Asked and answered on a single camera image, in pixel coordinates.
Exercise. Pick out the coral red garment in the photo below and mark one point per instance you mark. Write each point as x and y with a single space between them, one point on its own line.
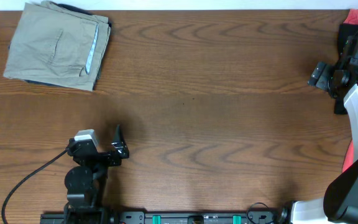
351 19

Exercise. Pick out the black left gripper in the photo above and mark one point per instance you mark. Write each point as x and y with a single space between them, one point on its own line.
119 145

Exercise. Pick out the black garment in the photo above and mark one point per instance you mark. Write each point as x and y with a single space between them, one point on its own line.
345 30

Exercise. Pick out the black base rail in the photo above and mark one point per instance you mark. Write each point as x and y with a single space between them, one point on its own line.
260 217

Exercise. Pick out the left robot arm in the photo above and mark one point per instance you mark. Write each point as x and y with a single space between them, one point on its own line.
86 183

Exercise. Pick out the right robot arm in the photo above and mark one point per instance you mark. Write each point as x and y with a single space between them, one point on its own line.
340 201

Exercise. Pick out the khaki shorts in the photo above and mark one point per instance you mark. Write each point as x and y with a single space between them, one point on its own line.
51 46

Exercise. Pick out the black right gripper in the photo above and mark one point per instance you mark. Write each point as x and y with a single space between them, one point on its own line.
322 75

